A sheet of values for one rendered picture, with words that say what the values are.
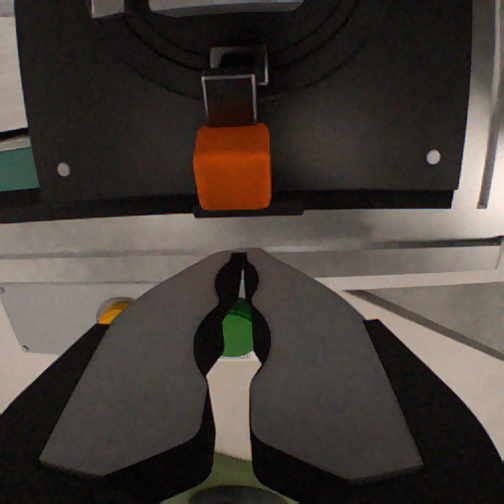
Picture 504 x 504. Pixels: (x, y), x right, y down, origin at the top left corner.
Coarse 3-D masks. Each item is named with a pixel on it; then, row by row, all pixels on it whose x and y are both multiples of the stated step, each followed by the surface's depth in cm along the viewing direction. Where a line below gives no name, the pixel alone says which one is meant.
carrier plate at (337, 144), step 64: (64, 0) 16; (448, 0) 16; (64, 64) 18; (384, 64) 18; (448, 64) 18; (64, 128) 20; (128, 128) 20; (192, 128) 20; (320, 128) 20; (384, 128) 20; (448, 128) 20; (64, 192) 21; (128, 192) 22; (192, 192) 22
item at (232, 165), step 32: (224, 64) 14; (256, 64) 15; (224, 96) 10; (256, 96) 10; (224, 128) 11; (256, 128) 11; (224, 160) 10; (256, 160) 10; (224, 192) 11; (256, 192) 11
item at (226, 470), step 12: (216, 456) 50; (228, 456) 51; (216, 468) 49; (228, 468) 49; (240, 468) 50; (252, 468) 51; (216, 480) 50; (228, 480) 50; (240, 480) 50; (252, 480) 50; (192, 492) 53; (276, 492) 52
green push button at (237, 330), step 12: (228, 312) 25; (240, 312) 25; (228, 324) 25; (240, 324) 25; (228, 336) 26; (240, 336) 26; (252, 336) 26; (228, 348) 26; (240, 348) 26; (252, 348) 26
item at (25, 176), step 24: (0, 24) 21; (0, 48) 22; (0, 72) 23; (0, 96) 24; (0, 120) 24; (24, 120) 25; (0, 144) 25; (24, 144) 23; (0, 168) 23; (24, 168) 23
